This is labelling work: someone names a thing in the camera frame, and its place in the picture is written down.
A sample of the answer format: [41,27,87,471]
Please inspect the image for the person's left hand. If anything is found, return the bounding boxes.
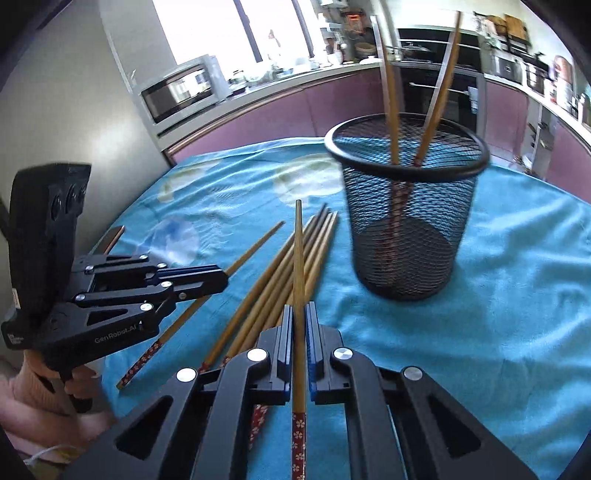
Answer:
[62,366,105,409]

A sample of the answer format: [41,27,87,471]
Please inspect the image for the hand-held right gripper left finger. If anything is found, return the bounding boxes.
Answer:
[60,304,296,480]

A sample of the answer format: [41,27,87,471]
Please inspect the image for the pink lower kitchen cabinets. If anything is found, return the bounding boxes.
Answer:
[482,78,591,205]
[167,69,387,165]

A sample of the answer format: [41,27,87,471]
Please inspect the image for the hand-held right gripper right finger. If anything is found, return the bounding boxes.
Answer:
[305,302,539,480]

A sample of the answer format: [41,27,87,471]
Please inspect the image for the white kitchen countertop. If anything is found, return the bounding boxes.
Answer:
[156,59,398,139]
[482,69,591,139]

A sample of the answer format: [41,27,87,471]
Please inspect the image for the blue printed tablecloth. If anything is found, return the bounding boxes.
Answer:
[99,136,591,480]

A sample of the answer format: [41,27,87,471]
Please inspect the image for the wooden chopstick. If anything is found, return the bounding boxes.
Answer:
[221,209,331,367]
[198,203,328,374]
[372,14,409,268]
[248,211,336,449]
[388,10,463,259]
[115,220,287,393]
[277,214,340,333]
[292,199,309,480]
[102,224,126,256]

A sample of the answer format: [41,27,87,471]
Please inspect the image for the pink kettle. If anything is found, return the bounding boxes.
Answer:
[551,55,576,112]

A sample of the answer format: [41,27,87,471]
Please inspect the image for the kitchen window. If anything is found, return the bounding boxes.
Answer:
[151,0,320,70]

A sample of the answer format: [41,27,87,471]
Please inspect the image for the black counter rack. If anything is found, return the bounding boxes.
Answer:
[478,13,533,52]

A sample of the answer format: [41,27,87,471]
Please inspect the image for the black built-in oven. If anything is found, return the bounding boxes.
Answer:
[397,28,484,139]

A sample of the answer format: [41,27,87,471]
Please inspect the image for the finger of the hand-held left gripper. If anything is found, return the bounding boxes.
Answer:
[74,281,188,319]
[71,253,230,296]

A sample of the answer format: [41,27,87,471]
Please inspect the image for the wooden cutting board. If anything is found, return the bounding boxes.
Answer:
[503,14,530,41]

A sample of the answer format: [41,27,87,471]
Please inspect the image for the stainless steel pot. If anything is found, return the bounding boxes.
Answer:
[523,59,549,94]

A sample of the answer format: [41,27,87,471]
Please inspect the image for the white microwave oven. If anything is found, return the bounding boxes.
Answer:
[140,54,232,126]

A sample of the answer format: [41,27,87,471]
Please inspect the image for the silver rice cooker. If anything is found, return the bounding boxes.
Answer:
[488,50,527,80]

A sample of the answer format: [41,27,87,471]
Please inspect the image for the person's left forearm pink sleeve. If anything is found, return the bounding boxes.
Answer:
[0,353,116,464]

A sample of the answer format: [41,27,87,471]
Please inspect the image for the dark wok on stove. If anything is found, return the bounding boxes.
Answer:
[400,42,435,62]

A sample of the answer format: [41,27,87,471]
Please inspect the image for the black mesh utensil holder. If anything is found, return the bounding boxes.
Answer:
[324,112,491,302]

